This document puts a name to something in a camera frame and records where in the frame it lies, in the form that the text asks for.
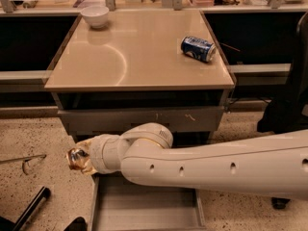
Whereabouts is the grey open bottom drawer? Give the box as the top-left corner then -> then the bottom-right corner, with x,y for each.
88,173 -> 206,231

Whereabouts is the black chair base foreground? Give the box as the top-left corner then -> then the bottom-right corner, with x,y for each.
64,217 -> 87,231

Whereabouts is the grey middle drawer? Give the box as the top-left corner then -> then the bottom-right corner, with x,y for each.
75,131 -> 216,167

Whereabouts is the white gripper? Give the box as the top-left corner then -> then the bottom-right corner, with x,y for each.
76,134 -> 120,175

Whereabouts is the black office chair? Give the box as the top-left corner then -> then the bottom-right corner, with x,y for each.
256,11 -> 308,210

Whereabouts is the blue soda can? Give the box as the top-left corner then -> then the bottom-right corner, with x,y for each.
181,36 -> 216,63

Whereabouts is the black chair leg left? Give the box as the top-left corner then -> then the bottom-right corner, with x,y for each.
0,187 -> 51,231

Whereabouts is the grey top drawer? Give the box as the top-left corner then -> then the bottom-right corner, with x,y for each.
59,106 -> 223,136

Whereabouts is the grey drawer cabinet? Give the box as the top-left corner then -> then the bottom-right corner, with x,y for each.
43,8 -> 237,179

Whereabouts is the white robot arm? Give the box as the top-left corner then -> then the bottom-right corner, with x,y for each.
89,123 -> 308,200

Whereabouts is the white bowl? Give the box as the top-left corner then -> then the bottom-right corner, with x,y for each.
81,5 -> 109,28

